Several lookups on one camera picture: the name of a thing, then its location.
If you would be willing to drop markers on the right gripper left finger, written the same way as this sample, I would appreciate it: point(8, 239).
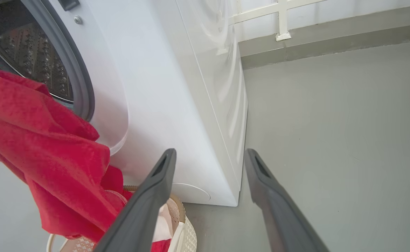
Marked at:
point(138, 217)

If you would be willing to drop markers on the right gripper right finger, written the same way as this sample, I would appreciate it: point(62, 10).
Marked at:
point(282, 217)

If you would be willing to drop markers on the red and white garment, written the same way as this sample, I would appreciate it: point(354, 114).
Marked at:
point(50, 157)

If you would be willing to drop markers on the cream basket with brown rim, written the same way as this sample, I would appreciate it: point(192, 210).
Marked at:
point(187, 234)

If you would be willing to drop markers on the white washing machine body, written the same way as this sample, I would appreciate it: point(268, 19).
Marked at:
point(162, 105)

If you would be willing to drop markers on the steel washing machine drum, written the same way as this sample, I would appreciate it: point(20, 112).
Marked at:
point(33, 52)

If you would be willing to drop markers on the round white filter cover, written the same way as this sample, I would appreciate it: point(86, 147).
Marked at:
point(194, 192)

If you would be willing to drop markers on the small silver screw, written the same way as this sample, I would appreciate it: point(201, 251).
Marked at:
point(78, 20)

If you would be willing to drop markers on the white metal railing frame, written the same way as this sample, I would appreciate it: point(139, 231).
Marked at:
point(282, 21)

